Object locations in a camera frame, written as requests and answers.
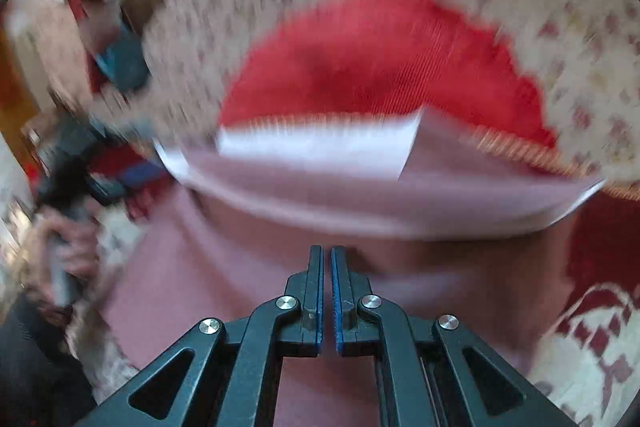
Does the mauve pink garment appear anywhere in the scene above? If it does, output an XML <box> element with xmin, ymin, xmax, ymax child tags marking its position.
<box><xmin>102</xmin><ymin>110</ymin><xmax>603</xmax><ymax>426</ymax></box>

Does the person's left hand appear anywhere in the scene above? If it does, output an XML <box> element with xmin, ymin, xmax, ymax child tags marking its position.
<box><xmin>25</xmin><ymin>198</ymin><xmax>101</xmax><ymax>315</ymax></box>

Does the teal blue cloth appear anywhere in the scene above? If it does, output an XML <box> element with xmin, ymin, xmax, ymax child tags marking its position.
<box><xmin>93</xmin><ymin>26</ymin><xmax>149</xmax><ymax>94</ymax></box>

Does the red and cream leaf blanket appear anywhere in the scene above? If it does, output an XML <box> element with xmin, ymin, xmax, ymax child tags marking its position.
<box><xmin>64</xmin><ymin>126</ymin><xmax>640</xmax><ymax>427</ymax></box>

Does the red knit garment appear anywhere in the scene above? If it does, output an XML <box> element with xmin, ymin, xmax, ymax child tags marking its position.
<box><xmin>217</xmin><ymin>0</ymin><xmax>559</xmax><ymax>151</ymax></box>

